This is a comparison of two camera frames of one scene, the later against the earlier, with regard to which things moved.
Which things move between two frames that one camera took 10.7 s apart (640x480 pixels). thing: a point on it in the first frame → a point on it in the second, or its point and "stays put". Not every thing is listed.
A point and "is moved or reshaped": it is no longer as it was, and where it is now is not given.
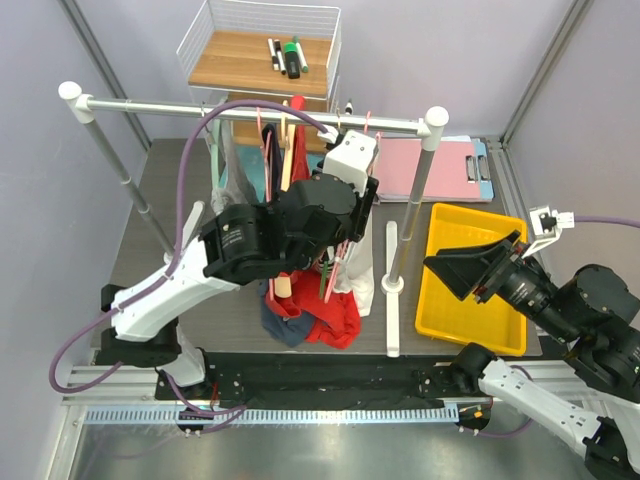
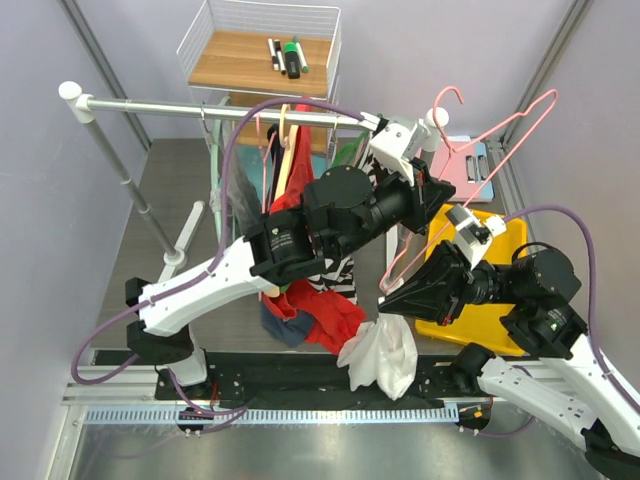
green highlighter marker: (292, 59) stays put
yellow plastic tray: (497, 322) stays put
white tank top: (355, 274) → (383, 352)
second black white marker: (280, 57) stays put
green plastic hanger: (324, 272) is moved or reshaped
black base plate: (307, 379) stays put
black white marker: (275, 60) stays put
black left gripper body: (363, 211) → (418, 219)
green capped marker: (301, 57) stays put
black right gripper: (484, 265) → (426, 295)
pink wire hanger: (346, 242) → (421, 254)
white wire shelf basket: (272, 49) stays put
